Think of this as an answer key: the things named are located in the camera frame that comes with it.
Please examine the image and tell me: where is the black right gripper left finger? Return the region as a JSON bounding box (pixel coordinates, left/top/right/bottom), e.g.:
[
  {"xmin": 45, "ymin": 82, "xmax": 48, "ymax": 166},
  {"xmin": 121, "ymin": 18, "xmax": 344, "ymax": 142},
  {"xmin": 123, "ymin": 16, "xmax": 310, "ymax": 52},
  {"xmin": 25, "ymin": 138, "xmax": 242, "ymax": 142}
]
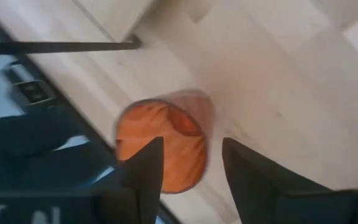
[{"xmin": 119, "ymin": 136, "xmax": 165, "ymax": 224}]

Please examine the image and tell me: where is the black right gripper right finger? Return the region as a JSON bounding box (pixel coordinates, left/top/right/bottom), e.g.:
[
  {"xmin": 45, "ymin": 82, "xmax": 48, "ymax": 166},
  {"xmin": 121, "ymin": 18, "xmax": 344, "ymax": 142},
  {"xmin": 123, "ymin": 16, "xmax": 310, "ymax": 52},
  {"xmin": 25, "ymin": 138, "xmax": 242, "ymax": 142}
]
[{"xmin": 221, "ymin": 137, "xmax": 333, "ymax": 224}]

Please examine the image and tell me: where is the wide ribbed red cup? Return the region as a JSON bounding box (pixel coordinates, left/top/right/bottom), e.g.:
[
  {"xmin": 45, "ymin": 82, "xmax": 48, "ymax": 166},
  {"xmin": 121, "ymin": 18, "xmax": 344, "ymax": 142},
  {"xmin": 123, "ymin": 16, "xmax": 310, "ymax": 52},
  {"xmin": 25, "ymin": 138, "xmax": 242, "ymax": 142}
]
[{"xmin": 113, "ymin": 89, "xmax": 214, "ymax": 195}]

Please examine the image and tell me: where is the wooden shelf with black legs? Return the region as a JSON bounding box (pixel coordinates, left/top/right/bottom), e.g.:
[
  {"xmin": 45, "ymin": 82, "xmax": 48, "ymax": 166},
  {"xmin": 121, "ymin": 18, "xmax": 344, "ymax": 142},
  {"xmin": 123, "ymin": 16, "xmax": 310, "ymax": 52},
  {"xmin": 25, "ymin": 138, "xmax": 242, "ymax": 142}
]
[{"xmin": 0, "ymin": 0, "xmax": 157, "ymax": 56}]

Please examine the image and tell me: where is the black aluminium table frame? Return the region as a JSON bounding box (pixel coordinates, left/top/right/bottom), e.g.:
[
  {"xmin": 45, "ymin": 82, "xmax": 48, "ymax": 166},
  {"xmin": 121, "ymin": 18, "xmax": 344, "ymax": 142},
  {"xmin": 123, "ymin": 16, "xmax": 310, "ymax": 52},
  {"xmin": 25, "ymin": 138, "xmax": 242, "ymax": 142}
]
[{"xmin": 0, "ymin": 6, "xmax": 183, "ymax": 224}]

